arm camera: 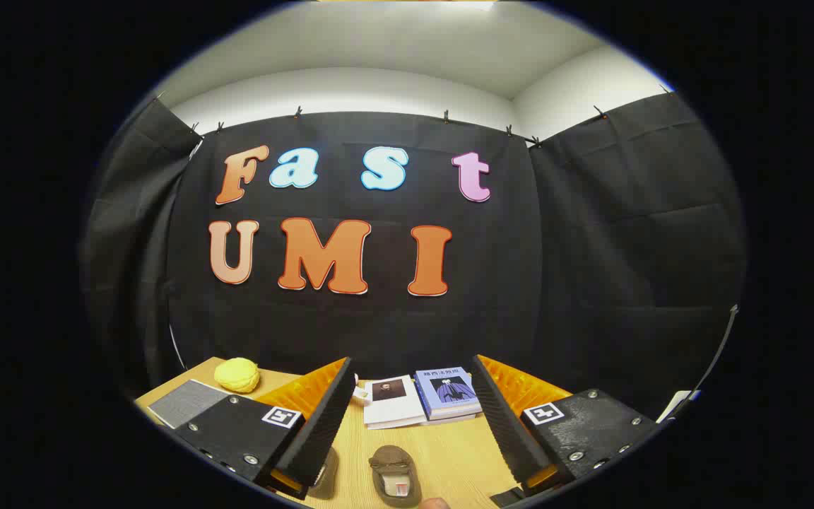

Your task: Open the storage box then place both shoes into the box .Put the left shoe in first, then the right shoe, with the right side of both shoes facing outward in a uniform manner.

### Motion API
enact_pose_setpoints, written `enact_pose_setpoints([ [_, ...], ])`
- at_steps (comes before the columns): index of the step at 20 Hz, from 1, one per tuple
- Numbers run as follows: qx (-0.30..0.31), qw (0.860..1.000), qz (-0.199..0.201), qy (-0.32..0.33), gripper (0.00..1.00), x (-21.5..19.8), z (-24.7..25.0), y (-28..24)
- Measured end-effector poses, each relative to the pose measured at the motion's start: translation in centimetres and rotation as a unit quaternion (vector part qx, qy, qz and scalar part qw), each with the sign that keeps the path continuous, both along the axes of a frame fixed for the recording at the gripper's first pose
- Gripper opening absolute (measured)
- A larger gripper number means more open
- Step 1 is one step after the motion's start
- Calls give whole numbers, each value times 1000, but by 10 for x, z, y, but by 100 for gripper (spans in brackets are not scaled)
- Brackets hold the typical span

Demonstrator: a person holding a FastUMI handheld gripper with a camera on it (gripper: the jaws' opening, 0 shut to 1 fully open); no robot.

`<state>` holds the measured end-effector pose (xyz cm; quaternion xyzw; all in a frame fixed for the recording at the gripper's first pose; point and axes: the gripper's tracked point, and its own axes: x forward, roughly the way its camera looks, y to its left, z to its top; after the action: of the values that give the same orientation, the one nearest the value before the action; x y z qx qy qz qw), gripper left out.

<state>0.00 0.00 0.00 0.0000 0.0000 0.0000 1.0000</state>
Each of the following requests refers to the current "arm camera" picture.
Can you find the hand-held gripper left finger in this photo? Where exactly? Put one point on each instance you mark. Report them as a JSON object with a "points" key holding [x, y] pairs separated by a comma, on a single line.
{"points": [[315, 431]]}

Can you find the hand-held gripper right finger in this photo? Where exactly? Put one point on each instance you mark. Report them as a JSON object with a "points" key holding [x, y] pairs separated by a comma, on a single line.
{"points": [[509, 431]]}

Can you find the brown fuzzy shoe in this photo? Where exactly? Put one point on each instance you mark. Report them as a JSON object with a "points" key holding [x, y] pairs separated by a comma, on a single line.
{"points": [[389, 466], [328, 477]]}

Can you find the grey fabric storage box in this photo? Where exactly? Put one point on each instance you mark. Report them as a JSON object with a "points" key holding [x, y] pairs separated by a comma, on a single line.
{"points": [[188, 403]]}

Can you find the blue book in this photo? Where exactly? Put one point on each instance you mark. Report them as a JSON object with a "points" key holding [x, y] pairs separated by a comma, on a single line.
{"points": [[449, 392]]}

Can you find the white book with dark portrait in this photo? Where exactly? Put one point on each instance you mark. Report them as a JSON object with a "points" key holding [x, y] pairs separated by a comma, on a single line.
{"points": [[396, 408]]}

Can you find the yellow textured plush ball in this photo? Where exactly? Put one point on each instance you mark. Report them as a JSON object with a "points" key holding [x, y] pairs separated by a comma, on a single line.
{"points": [[237, 375]]}

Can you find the white flat object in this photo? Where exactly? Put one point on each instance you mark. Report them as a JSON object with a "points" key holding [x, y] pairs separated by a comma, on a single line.
{"points": [[677, 405]]}

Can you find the black backdrop cloth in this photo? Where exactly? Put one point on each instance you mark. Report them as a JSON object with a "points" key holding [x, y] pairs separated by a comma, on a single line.
{"points": [[591, 247]]}

